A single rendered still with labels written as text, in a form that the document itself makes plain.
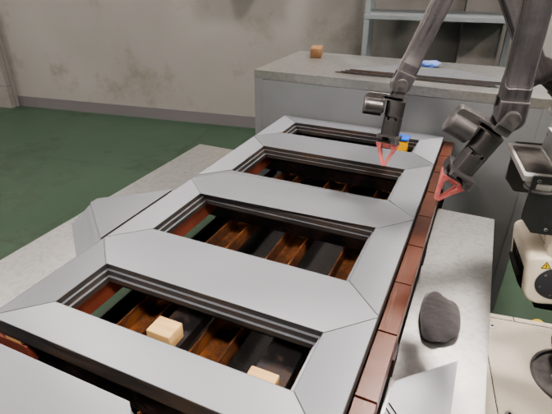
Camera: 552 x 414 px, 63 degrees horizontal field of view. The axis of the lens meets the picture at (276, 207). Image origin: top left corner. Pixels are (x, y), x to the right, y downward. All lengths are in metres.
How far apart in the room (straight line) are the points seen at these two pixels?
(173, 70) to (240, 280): 4.02
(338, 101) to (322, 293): 1.29
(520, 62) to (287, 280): 0.67
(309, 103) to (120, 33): 3.27
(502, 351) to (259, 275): 1.08
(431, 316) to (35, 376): 0.90
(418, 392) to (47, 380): 0.72
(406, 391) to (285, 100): 1.56
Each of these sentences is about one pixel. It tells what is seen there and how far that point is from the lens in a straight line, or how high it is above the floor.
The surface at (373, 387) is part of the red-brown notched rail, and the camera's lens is 0.90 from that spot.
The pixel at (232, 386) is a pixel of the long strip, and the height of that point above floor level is 0.86.
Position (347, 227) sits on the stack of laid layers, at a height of 0.84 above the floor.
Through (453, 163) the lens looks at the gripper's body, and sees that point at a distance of 1.14.
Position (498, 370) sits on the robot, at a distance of 1.80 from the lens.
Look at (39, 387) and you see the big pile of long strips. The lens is 0.94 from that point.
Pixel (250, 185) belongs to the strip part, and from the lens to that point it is 1.49.
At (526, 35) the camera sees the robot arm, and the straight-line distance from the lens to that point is 1.07.
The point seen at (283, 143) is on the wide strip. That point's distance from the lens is 1.86.
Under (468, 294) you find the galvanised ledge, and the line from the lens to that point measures 1.41.
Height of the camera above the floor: 1.50
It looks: 29 degrees down
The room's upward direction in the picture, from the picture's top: straight up
